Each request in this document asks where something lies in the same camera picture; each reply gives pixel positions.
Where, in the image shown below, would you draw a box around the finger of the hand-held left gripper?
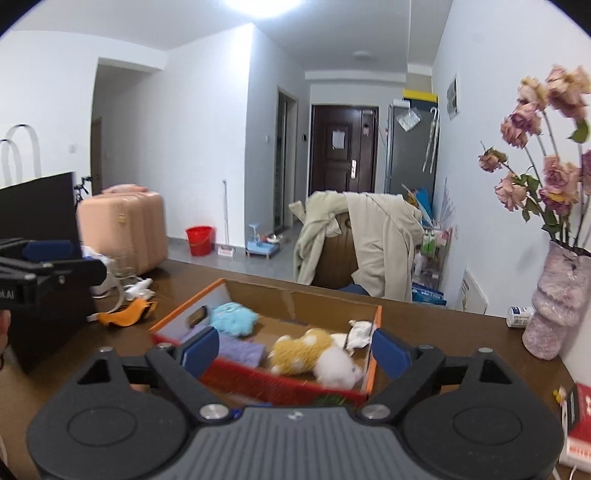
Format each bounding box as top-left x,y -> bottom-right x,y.
0,257 -> 108,292
0,237 -> 83,264

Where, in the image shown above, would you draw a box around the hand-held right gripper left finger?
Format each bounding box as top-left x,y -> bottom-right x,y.
76,325 -> 241,424

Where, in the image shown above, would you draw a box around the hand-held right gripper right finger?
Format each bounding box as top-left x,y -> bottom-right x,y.
353,328 -> 515,423

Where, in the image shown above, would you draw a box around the purple terry headband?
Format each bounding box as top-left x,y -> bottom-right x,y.
182,325 -> 266,367

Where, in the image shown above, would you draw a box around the blue plush toy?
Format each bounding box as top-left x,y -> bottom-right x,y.
210,302 -> 259,334

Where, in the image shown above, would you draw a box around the red cardboard box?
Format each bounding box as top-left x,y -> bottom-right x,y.
150,278 -> 383,407

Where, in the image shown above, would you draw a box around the yellow paw plush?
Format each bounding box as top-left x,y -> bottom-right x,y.
268,329 -> 363,388

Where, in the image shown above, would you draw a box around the clear glass jar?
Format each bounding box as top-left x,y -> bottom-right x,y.
85,249 -> 134,297

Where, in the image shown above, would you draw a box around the black paper bag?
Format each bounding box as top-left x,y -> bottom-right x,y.
0,124 -> 99,374

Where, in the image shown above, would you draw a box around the pink suitcase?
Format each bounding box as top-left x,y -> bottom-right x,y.
76,184 -> 169,278

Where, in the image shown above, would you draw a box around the blue package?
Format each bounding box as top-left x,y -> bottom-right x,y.
412,284 -> 448,306

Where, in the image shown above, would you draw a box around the white leaning panel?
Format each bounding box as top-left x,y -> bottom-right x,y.
462,270 -> 489,315

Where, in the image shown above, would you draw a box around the brown wooden chair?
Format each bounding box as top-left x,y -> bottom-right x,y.
314,217 -> 365,291

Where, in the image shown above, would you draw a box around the beige jacket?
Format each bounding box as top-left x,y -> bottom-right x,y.
288,190 -> 423,298

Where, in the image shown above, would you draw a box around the red bucket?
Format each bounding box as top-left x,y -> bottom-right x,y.
185,225 -> 215,257

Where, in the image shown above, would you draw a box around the cluttered storage rack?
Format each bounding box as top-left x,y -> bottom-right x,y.
402,182 -> 458,289

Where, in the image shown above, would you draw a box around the blue pet feeder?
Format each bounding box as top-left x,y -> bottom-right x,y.
245,224 -> 282,259

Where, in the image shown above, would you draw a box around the small white bottle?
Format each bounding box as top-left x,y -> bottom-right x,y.
506,306 -> 535,328

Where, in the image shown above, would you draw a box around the white mop stick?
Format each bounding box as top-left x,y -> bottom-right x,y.
217,180 -> 236,257

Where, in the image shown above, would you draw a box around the pink speckled vase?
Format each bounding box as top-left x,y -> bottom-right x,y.
522,240 -> 591,361

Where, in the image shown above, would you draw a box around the grey refrigerator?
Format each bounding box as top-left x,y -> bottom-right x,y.
385,102 -> 439,217

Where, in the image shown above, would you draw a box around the dark brown entrance door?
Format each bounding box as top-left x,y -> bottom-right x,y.
309,104 -> 379,195

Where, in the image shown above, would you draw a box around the white folded umbrella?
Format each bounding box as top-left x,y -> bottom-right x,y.
422,108 -> 439,174

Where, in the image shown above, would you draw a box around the paper sheet on refrigerator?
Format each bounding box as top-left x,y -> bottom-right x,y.
396,108 -> 421,132

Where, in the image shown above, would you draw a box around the dried pink roses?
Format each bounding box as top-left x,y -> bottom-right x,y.
478,65 -> 591,254

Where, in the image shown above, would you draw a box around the bright ceiling light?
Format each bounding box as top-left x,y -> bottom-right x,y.
222,0 -> 305,19

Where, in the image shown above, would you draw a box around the orange strap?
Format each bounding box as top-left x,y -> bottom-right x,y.
95,298 -> 158,328

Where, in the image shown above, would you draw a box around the white charger with cable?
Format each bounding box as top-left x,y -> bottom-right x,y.
122,277 -> 155,298

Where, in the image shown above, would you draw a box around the interior doorway frame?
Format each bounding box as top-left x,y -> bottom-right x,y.
277,87 -> 300,229

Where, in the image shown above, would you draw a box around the wall panel picture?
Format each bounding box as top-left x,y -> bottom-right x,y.
445,74 -> 460,121

